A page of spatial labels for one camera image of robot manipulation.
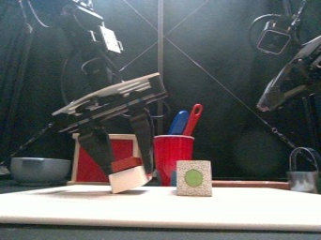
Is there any thin diagonal brace cable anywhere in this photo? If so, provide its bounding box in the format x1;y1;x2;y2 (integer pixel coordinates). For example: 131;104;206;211
119;0;212;72
122;0;321;170

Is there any grey metal basket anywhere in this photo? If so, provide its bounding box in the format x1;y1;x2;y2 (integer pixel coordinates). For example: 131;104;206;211
287;146;321;194

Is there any red plastic cup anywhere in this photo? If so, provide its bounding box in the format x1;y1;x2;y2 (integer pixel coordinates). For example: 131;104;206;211
152;134;196;188

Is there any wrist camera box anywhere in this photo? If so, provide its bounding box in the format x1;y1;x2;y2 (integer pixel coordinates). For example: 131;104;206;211
97;24;126;55
255;19;293;56

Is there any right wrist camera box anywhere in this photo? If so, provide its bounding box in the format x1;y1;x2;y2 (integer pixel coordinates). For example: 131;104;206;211
255;19;293;56

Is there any salmon sushi toy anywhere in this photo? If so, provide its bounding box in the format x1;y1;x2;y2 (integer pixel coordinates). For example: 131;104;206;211
109;156;153;195

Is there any green cucumber sushi roll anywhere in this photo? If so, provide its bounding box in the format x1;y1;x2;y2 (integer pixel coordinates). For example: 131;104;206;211
176;159;213;198

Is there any red utensil handle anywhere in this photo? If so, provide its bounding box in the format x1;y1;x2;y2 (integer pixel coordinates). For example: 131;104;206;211
182;103;205;137

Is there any light blue bowl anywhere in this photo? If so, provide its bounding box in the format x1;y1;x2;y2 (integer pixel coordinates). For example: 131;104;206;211
8;157;73;188

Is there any white cutting board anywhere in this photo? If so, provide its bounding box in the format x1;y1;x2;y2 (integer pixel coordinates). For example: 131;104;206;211
0;184;321;233

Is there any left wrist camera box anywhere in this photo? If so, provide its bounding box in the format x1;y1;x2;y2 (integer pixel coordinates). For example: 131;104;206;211
97;24;126;55

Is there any pink plastic tray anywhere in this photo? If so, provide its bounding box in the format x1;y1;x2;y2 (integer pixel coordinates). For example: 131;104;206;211
210;179;292;191

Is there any blue utensil handle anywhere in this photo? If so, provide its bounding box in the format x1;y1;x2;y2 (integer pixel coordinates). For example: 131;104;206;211
168;109;192;136

